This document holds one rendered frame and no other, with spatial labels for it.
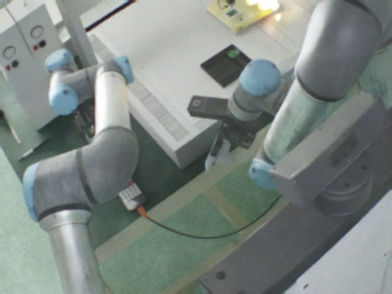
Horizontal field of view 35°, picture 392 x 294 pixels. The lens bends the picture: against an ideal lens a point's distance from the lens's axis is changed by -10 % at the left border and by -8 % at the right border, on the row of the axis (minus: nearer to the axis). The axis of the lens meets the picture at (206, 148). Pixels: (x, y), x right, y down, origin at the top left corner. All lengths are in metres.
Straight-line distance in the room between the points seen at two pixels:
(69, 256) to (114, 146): 0.24
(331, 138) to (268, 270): 0.14
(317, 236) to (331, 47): 0.37
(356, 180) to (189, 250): 2.09
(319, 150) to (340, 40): 0.37
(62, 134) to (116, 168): 0.94
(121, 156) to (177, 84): 0.79
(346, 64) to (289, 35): 1.16
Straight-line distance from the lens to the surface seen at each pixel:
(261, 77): 1.30
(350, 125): 0.61
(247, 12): 2.14
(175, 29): 2.19
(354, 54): 0.95
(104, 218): 1.95
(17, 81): 2.06
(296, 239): 0.65
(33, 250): 2.91
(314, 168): 0.59
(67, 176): 1.25
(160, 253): 2.71
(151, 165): 2.00
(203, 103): 1.49
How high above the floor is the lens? 2.37
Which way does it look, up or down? 54 degrees down
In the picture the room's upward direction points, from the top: 17 degrees counter-clockwise
